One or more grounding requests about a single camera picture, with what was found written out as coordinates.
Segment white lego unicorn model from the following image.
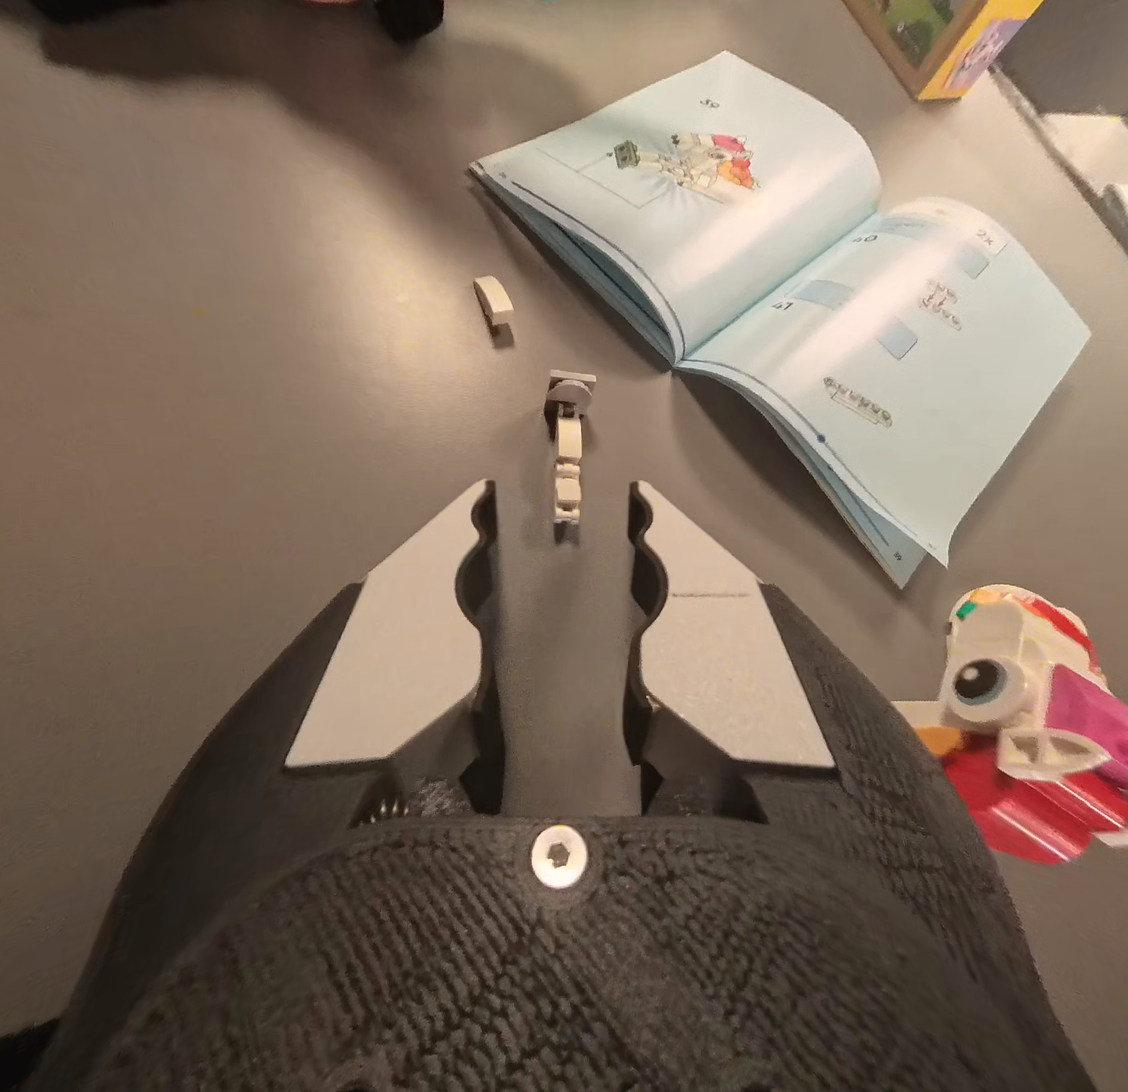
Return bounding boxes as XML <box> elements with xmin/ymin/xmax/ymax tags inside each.
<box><xmin>894</xmin><ymin>583</ymin><xmax>1128</xmax><ymax>866</ymax></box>

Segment open light blue instruction booklet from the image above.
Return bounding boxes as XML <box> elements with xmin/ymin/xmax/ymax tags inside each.
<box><xmin>467</xmin><ymin>49</ymin><xmax>1096</xmax><ymax>591</ymax></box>

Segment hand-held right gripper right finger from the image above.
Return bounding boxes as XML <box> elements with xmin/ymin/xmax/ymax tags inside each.
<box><xmin>628</xmin><ymin>481</ymin><xmax>837</xmax><ymax>782</ymax></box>

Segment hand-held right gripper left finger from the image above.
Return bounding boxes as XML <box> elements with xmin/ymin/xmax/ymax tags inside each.
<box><xmin>283</xmin><ymin>479</ymin><xmax>498</xmax><ymax>784</ymax></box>

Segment curved white lego piece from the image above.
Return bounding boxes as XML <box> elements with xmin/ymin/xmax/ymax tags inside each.
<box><xmin>473</xmin><ymin>273</ymin><xmax>518</xmax><ymax>328</ymax></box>

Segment grey lego leg assembly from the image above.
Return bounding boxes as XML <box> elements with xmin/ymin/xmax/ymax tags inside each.
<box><xmin>544</xmin><ymin>368</ymin><xmax>600</xmax><ymax>525</ymax></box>

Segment yellow unicorn lego box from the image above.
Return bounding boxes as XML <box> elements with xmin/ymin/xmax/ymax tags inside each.
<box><xmin>815</xmin><ymin>0</ymin><xmax>1078</xmax><ymax>102</ymax></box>

